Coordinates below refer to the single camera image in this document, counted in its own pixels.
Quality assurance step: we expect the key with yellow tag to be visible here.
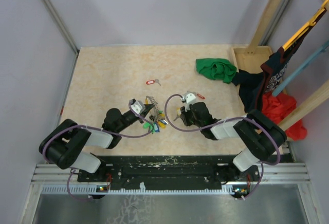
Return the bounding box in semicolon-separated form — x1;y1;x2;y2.
173;108;181;121

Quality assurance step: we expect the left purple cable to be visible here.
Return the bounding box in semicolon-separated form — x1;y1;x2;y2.
42;100;153;203

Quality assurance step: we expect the wooden rack frame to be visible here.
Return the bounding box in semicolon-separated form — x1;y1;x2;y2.
231;0;328;130

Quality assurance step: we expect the green cloth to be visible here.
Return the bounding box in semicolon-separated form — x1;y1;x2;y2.
195;58;237;84

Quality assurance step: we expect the key with red fob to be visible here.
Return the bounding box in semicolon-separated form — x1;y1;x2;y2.
187;90;205;100

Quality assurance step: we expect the dark navy shirt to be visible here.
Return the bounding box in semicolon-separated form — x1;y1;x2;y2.
232;30;309;114

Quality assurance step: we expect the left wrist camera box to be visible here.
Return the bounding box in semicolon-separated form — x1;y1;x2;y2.
129;99;145;115

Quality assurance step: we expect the red cloth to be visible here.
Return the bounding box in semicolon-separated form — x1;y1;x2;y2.
262;92;307;140

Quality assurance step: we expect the large keyring with tagged keys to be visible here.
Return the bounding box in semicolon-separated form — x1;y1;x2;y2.
143;96;168;134

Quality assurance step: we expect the yellow hanger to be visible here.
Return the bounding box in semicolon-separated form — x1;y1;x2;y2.
282;0;328;51

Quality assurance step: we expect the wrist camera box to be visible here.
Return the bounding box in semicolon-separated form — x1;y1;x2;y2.
181;92;197;112
129;99;145;115

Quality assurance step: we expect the purple cable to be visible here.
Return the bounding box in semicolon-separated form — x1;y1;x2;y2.
164;94;281;200
42;100;153;203

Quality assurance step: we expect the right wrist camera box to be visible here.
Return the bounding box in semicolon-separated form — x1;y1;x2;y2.
181;92;197;112

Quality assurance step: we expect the grey corner wall post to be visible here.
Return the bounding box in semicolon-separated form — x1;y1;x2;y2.
41;0;80;54

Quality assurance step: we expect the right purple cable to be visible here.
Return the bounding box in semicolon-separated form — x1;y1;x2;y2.
164;94;281;200

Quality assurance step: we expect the key with red tag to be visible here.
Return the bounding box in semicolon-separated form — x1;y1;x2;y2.
146;79;161;86

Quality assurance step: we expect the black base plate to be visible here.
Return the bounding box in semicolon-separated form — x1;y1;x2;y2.
77;155;261;191

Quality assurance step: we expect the light blue hanger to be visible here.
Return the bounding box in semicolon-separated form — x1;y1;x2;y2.
272;40;328;97

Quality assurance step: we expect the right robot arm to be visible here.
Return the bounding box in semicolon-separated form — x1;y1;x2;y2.
178;102;287;181

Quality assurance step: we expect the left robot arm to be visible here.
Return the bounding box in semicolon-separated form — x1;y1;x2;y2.
39;99;155;181

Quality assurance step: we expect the aluminium rail frame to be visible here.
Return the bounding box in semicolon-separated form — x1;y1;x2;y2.
19;134;319;224

